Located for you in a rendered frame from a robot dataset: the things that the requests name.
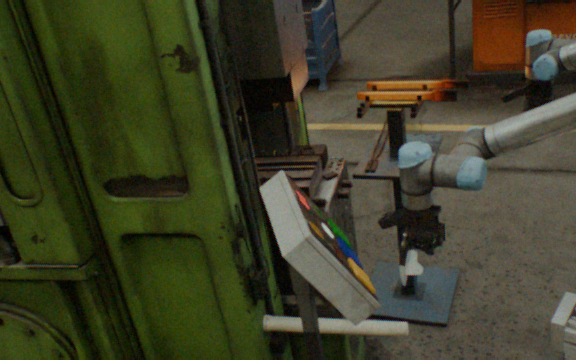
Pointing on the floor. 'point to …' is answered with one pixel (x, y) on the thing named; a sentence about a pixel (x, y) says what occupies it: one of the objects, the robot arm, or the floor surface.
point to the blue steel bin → (321, 38)
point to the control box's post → (310, 326)
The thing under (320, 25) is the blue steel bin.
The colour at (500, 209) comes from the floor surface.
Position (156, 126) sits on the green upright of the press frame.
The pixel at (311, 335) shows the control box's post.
